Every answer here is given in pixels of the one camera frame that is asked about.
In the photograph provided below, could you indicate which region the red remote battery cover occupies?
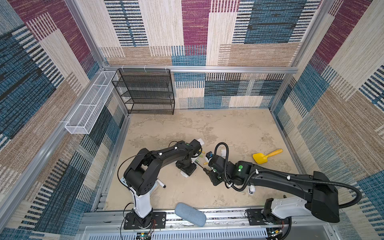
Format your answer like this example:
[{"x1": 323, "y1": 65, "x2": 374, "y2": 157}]
[{"x1": 221, "y1": 149, "x2": 227, "y2": 158}]

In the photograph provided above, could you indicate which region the black yellow screwdriver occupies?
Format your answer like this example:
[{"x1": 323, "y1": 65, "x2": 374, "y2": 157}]
[{"x1": 195, "y1": 162, "x2": 210, "y2": 175}]

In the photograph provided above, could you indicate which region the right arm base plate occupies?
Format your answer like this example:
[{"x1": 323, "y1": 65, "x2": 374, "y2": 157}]
[{"x1": 245, "y1": 209, "x2": 290, "y2": 226}]

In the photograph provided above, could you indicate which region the black white marker pen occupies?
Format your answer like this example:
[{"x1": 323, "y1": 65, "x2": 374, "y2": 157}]
[{"x1": 157, "y1": 179, "x2": 167, "y2": 189}]

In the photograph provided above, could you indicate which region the blue grey oval pouch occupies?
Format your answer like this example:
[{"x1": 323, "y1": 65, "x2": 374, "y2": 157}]
[{"x1": 175, "y1": 203, "x2": 207, "y2": 227}]

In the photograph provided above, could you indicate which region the white wire mesh basket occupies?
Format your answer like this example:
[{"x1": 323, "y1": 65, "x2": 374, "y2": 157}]
[{"x1": 65, "y1": 71, "x2": 116, "y2": 135}]

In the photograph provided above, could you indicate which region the red remote control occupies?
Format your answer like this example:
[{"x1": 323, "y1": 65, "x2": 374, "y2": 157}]
[{"x1": 180, "y1": 171, "x2": 189, "y2": 178}]

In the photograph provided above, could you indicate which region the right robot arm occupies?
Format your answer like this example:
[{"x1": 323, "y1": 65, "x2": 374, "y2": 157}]
[{"x1": 206, "y1": 151, "x2": 362, "y2": 223}]

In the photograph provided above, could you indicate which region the black wire shelf rack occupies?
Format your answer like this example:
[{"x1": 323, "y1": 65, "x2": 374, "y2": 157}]
[{"x1": 112, "y1": 69, "x2": 176, "y2": 115}]

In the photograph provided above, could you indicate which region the white battery cover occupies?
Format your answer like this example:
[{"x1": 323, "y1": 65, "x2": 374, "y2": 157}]
[{"x1": 197, "y1": 138, "x2": 205, "y2": 146}]

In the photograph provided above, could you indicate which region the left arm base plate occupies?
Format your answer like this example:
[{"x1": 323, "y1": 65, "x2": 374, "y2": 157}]
[{"x1": 123, "y1": 211, "x2": 167, "y2": 230}]

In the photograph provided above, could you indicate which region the yellow plastic shovel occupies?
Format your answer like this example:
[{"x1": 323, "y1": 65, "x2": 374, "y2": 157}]
[{"x1": 253, "y1": 149, "x2": 283, "y2": 165}]

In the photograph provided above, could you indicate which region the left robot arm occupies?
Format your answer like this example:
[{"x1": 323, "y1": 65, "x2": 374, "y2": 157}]
[{"x1": 117, "y1": 140, "x2": 203, "y2": 230}]

